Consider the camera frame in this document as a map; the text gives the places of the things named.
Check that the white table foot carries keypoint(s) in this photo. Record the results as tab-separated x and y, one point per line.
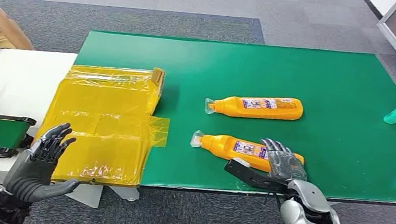
121	194

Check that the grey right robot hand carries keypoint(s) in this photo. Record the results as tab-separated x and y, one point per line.
285	166

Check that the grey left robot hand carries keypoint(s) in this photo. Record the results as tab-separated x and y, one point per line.
28	177

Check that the orange bottle with clear cap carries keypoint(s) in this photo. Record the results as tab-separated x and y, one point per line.
224	146
257	110

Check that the person's left forearm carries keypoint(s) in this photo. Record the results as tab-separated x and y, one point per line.
13	30

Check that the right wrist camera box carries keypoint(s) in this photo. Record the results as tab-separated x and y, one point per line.
250	175

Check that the green table mat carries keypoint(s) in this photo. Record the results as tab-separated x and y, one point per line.
262	70

